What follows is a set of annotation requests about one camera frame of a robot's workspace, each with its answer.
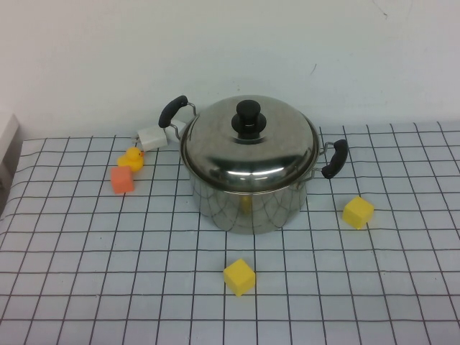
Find white power adapter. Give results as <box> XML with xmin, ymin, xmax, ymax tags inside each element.
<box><xmin>131</xmin><ymin>121</ymin><xmax>188</xmax><ymax>151</ymax></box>

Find white ledge block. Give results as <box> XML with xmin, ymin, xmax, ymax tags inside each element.
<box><xmin>0</xmin><ymin>113</ymin><xmax>21</xmax><ymax>216</ymax></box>

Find orange foam cube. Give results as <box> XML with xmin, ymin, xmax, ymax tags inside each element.
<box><xmin>110</xmin><ymin>165</ymin><xmax>135</xmax><ymax>196</ymax></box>

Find white black-grid tablecloth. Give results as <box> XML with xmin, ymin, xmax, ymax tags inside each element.
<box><xmin>0</xmin><ymin>120</ymin><xmax>460</xmax><ymax>345</ymax></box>

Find yellow rubber duck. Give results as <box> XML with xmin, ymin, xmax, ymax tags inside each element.
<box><xmin>117</xmin><ymin>146</ymin><xmax>145</xmax><ymax>173</ymax></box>

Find yellow foam cube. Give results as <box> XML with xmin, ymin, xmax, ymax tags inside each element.
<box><xmin>223</xmin><ymin>258</ymin><xmax>257</xmax><ymax>298</ymax></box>
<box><xmin>341</xmin><ymin>195</ymin><xmax>375</xmax><ymax>230</ymax></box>

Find steel lid with black knob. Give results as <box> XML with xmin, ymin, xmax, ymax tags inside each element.
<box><xmin>179</xmin><ymin>95</ymin><xmax>321</xmax><ymax>193</ymax></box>

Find stainless steel pot black handles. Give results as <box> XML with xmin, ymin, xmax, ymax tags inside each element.
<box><xmin>158</xmin><ymin>94</ymin><xmax>349</xmax><ymax>235</ymax></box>

